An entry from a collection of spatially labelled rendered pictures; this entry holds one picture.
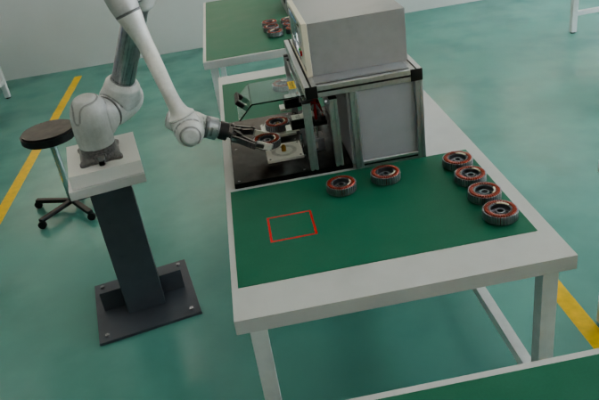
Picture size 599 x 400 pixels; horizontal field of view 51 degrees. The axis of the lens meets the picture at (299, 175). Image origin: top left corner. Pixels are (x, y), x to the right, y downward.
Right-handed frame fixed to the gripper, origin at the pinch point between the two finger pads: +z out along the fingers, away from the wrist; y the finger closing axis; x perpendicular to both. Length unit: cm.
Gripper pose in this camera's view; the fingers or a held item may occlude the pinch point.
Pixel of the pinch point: (266, 141)
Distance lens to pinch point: 260.9
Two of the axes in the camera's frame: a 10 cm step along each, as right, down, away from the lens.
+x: 3.0, -8.7, -3.9
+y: 1.3, 4.5, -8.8
